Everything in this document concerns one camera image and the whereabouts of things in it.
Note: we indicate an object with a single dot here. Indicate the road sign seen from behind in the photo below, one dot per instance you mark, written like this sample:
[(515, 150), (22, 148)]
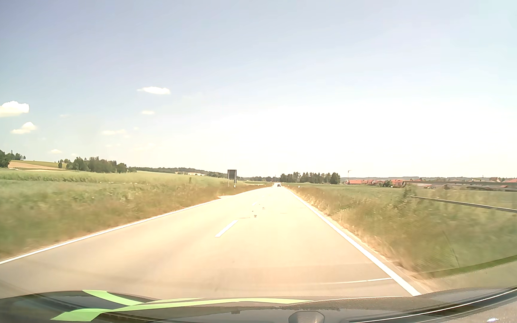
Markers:
[(232, 174)]

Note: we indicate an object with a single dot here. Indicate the grey asphalt road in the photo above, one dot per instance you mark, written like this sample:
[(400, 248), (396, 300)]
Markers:
[(263, 251)]

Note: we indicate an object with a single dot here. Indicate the road markings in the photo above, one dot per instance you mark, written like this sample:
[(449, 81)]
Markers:
[(366, 252)]

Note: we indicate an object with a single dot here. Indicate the car's own bonnet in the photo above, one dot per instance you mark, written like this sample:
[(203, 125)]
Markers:
[(240, 309)]

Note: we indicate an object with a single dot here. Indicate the group of red-roofed buildings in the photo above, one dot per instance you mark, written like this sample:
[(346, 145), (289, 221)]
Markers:
[(442, 182)]

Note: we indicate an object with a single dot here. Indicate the grass verge with field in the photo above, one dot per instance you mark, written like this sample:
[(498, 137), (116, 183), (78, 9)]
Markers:
[(61, 202), (442, 224)]

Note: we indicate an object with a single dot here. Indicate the metal guard rail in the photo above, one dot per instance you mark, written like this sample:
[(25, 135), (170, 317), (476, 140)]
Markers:
[(487, 206)]

